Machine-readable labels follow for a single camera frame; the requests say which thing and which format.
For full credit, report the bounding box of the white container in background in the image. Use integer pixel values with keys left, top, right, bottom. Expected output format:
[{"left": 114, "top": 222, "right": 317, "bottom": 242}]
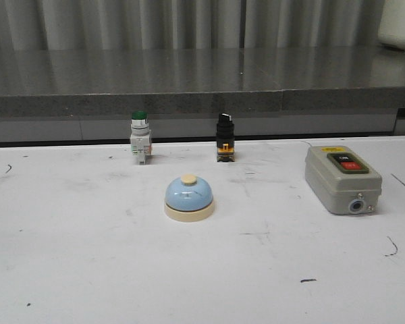
[{"left": 377, "top": 0, "right": 405, "bottom": 51}]

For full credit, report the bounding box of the grey on-off switch box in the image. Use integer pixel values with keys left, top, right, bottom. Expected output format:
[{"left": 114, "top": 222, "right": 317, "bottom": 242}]
[{"left": 305, "top": 146, "right": 382, "bottom": 215}]

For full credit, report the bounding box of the green indicator push button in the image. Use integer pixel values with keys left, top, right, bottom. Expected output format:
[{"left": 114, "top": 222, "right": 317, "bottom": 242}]
[{"left": 130, "top": 111, "right": 152, "bottom": 165}]

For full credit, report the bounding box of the black selector switch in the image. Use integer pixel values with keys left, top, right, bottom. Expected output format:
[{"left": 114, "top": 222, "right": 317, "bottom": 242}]
[{"left": 216, "top": 113, "right": 235, "bottom": 162}]

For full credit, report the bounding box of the grey stone counter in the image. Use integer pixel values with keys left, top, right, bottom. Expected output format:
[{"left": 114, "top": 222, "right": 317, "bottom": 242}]
[{"left": 0, "top": 46, "right": 405, "bottom": 143}]

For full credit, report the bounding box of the blue desk call bell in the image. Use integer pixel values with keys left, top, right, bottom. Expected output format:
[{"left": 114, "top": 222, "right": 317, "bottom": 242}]
[{"left": 164, "top": 174, "right": 215, "bottom": 222}]

